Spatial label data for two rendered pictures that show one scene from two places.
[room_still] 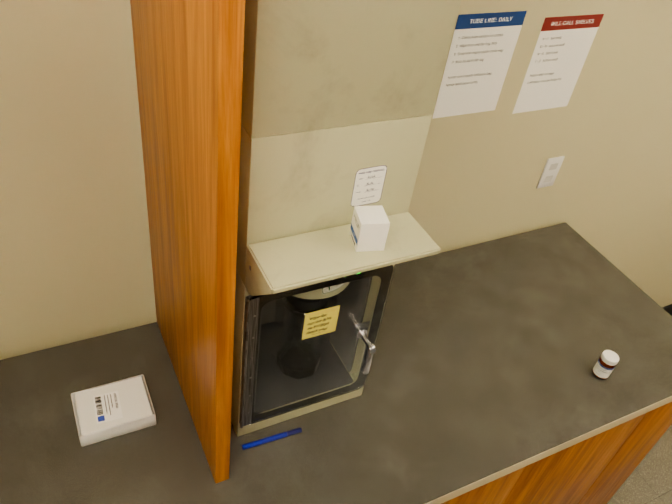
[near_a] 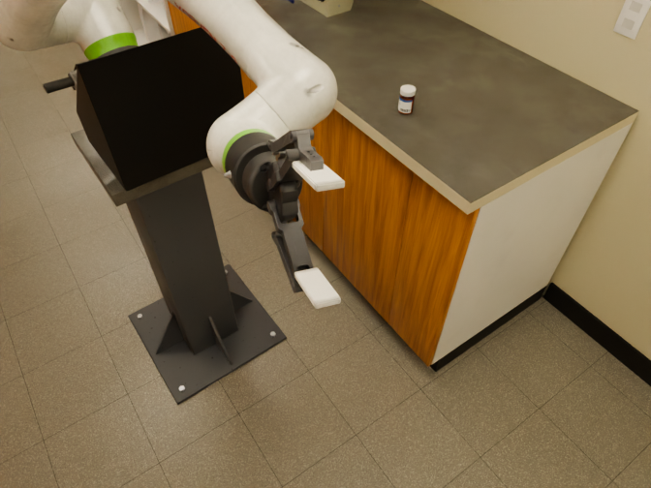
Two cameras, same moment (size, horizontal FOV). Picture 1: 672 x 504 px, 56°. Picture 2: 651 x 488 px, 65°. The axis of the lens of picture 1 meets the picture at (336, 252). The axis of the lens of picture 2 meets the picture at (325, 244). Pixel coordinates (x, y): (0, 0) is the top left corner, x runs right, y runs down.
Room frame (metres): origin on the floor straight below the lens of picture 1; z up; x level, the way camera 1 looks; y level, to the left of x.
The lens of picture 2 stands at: (0.88, -2.04, 1.78)
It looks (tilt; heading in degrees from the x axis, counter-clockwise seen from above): 48 degrees down; 88
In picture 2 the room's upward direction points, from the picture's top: straight up
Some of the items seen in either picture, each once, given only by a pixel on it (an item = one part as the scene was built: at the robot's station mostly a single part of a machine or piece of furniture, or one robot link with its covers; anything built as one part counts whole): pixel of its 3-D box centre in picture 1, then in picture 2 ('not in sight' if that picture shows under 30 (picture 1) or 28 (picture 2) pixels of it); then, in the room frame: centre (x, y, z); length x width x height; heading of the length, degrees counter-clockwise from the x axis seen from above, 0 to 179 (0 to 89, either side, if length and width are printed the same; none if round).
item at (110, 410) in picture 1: (113, 409); not in sight; (0.79, 0.43, 0.96); 0.16 x 0.12 x 0.04; 122
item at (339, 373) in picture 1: (315, 348); not in sight; (0.87, 0.01, 1.19); 0.30 x 0.01 x 0.40; 122
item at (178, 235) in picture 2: not in sight; (183, 257); (0.43, -0.87, 0.45); 0.48 x 0.48 x 0.90; 34
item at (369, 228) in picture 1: (369, 228); not in sight; (0.85, -0.05, 1.54); 0.05 x 0.05 x 0.06; 19
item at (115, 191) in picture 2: not in sight; (148, 146); (0.43, -0.87, 0.92); 0.32 x 0.32 x 0.04; 34
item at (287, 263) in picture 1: (342, 268); not in sight; (0.83, -0.02, 1.46); 0.32 x 0.11 x 0.10; 122
